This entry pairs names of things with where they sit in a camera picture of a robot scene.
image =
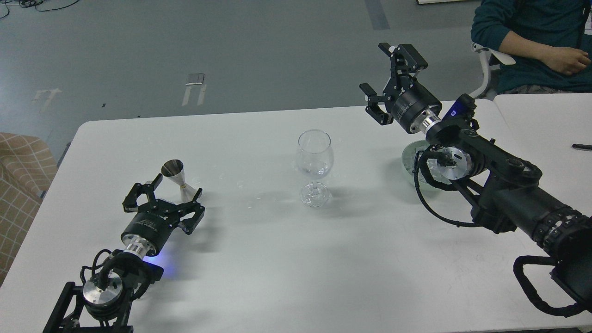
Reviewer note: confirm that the black pen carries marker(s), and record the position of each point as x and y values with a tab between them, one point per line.
581	147

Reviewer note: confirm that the steel double jigger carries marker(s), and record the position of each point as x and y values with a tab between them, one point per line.
174	171

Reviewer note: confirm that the clear wine glass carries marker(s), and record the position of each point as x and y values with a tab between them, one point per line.
315	159

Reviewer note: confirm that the beige checkered sofa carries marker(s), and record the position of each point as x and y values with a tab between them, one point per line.
27	169

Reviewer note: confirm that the grey white office chair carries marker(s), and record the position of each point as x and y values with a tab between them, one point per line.
490	61

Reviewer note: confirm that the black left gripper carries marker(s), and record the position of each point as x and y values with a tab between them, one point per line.
155	222

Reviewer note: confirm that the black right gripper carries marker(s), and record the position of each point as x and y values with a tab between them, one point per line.
410	98

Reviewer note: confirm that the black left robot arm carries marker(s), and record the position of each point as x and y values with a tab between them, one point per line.
103	302

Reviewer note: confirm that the green bowl of ice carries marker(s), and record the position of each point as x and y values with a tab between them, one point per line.
407	160

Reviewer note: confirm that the person in teal sweater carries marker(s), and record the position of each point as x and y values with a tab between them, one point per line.
546	38

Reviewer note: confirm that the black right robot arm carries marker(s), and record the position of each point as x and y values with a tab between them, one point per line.
502	189

